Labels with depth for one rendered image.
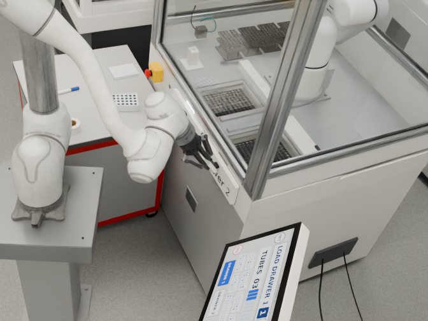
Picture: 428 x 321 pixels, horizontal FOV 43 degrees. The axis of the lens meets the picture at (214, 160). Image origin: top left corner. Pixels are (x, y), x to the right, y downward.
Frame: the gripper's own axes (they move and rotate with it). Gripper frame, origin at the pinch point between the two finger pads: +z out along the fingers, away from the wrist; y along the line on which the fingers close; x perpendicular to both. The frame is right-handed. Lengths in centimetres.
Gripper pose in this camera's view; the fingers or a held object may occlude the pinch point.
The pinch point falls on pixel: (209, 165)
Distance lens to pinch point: 197.3
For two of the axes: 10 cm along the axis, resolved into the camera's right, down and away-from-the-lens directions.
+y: 6.0, -7.8, 2.0
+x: -6.9, -3.6, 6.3
